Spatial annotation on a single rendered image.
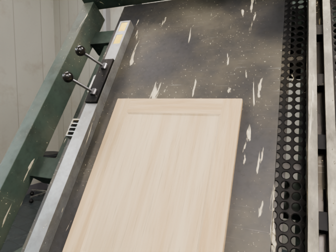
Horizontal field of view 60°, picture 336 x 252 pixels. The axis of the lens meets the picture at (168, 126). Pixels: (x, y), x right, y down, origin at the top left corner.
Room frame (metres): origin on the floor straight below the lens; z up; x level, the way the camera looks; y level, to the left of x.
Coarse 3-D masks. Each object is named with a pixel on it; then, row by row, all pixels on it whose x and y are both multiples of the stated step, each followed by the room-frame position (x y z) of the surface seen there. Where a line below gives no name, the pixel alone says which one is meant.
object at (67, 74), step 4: (64, 72) 1.00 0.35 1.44; (68, 72) 1.00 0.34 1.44; (64, 76) 0.99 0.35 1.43; (68, 76) 0.99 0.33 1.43; (72, 76) 1.00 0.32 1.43; (64, 80) 1.00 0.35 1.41; (68, 80) 1.00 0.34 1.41; (72, 80) 1.01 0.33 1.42; (76, 80) 1.02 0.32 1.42; (80, 84) 1.03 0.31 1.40; (88, 88) 1.04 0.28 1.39; (92, 88) 1.05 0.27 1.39; (92, 92) 1.04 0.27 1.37
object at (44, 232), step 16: (128, 32) 1.24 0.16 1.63; (112, 48) 1.18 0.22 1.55; (112, 64) 1.13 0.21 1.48; (112, 80) 1.13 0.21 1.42; (96, 112) 1.03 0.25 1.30; (80, 128) 0.99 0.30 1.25; (80, 144) 0.95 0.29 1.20; (64, 160) 0.93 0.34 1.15; (80, 160) 0.94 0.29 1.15; (64, 176) 0.89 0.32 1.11; (64, 192) 0.87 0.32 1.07; (48, 208) 0.84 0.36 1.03; (64, 208) 0.87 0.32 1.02; (48, 224) 0.81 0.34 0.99; (32, 240) 0.80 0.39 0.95; (48, 240) 0.81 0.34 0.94
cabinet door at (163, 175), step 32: (128, 128) 0.95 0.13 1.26; (160, 128) 0.91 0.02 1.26; (192, 128) 0.87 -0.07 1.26; (224, 128) 0.84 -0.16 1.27; (96, 160) 0.92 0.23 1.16; (128, 160) 0.88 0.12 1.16; (160, 160) 0.84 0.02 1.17; (192, 160) 0.81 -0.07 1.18; (224, 160) 0.78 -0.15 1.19; (96, 192) 0.85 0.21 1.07; (128, 192) 0.82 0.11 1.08; (160, 192) 0.79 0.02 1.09; (192, 192) 0.76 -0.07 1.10; (224, 192) 0.73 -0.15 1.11; (96, 224) 0.79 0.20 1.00; (128, 224) 0.76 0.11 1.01; (160, 224) 0.73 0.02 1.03; (192, 224) 0.71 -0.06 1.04; (224, 224) 0.68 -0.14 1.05
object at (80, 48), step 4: (76, 48) 1.06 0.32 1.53; (80, 48) 1.05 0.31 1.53; (84, 48) 1.07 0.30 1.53; (76, 52) 1.06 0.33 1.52; (80, 52) 1.06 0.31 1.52; (84, 52) 1.07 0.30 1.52; (88, 56) 1.08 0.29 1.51; (96, 60) 1.10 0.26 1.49; (100, 64) 1.11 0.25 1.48; (104, 64) 1.11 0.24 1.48; (104, 68) 1.11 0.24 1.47
